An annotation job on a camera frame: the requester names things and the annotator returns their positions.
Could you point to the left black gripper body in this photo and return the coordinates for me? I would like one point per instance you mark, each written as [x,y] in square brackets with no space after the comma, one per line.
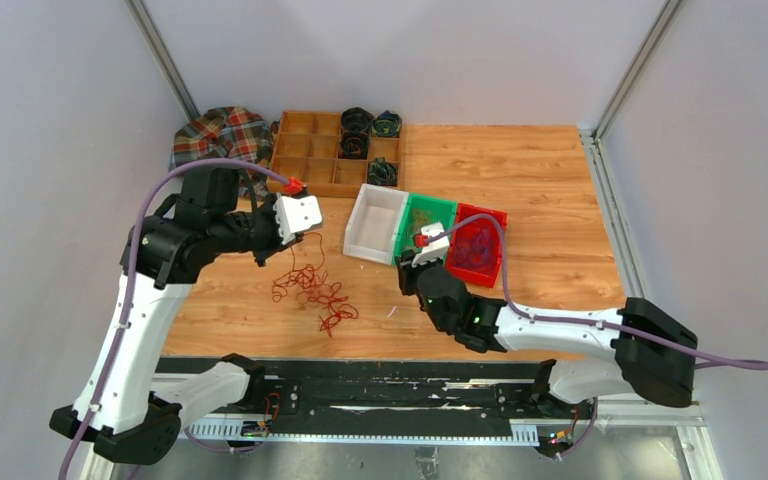
[265,236]

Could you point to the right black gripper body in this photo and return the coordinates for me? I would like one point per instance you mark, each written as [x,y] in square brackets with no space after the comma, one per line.
[411,274]

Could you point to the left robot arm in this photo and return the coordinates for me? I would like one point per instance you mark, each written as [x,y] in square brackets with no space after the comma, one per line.
[118,412]

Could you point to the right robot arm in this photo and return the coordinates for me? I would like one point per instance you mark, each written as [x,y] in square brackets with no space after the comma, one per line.
[637,348]

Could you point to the red plastic bin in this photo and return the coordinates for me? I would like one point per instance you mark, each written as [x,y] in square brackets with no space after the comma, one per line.
[474,255]

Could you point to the green plastic bin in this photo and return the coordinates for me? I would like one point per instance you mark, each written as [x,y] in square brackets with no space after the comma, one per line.
[421,210]

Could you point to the white plastic bin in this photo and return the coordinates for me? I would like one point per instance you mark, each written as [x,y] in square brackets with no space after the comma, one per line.
[374,223]

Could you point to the wooden compartment tray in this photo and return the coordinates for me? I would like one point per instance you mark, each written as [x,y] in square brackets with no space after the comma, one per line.
[307,148]

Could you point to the plaid cloth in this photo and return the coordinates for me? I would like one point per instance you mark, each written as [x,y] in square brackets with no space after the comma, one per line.
[225,132]

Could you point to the rolled dark sock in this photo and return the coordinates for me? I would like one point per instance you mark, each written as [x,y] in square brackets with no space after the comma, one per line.
[382,173]
[354,145]
[356,119]

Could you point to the rolled teal sock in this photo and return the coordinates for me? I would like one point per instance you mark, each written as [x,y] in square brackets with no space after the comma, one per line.
[387,125]

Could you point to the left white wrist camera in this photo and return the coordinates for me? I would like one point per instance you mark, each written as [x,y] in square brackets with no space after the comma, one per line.
[297,216]

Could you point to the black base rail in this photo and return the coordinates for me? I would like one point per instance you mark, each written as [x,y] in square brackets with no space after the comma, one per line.
[404,399]

